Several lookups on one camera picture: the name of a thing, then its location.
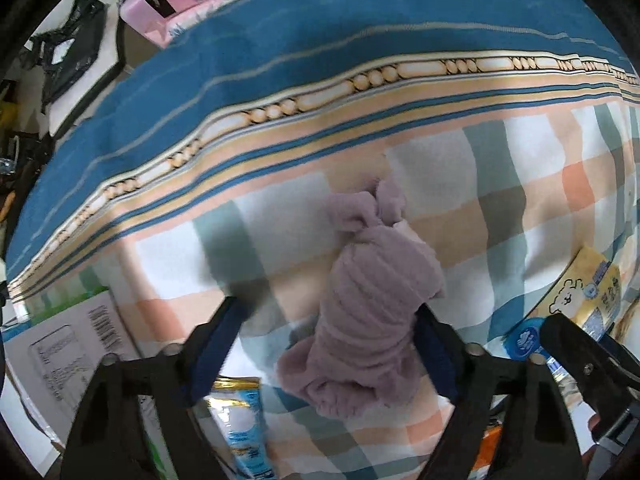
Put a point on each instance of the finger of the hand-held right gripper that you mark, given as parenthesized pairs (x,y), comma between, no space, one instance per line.
(582,360)

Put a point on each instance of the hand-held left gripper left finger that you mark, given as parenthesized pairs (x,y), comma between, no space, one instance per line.
(214,355)

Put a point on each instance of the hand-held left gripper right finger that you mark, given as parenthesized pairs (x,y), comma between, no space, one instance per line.
(436,355)

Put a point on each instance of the mauve fuzzy cloth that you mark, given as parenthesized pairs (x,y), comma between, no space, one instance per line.
(367,305)

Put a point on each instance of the blue round-logo packet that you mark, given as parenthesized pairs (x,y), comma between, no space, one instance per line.
(525,340)

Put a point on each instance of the blue and gold packet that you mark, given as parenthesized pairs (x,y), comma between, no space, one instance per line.
(240,425)

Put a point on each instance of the yellow tissue packet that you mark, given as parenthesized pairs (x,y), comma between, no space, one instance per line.
(590,285)

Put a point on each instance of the orange packet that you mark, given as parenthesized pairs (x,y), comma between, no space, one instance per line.
(492,452)

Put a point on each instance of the checked pastel blanket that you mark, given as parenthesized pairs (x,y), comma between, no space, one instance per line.
(380,240)

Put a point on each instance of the white cardboard box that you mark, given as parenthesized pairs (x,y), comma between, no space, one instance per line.
(65,360)

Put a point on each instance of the blue striped bed sheet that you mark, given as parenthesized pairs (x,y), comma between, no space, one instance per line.
(320,85)

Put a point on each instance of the black plastic bag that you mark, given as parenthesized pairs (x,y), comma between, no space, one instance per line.
(67,47)

